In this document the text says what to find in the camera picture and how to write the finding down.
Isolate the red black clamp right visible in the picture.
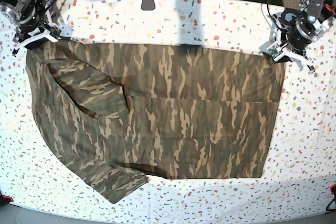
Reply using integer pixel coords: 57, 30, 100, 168
326, 184, 336, 213

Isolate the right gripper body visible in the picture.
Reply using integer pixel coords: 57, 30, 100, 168
13, 11, 63, 51

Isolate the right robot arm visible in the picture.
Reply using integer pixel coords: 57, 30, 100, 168
1, 0, 62, 56

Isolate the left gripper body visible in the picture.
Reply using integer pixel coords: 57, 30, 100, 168
267, 41, 308, 61

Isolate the camouflage T-shirt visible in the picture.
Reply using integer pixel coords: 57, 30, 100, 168
26, 40, 286, 204

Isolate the red black clamp left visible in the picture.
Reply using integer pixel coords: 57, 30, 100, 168
0, 192, 13, 207

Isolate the red black clamp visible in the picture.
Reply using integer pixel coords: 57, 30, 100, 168
326, 184, 336, 213
0, 192, 13, 207

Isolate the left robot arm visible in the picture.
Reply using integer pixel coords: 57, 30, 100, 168
266, 0, 335, 73

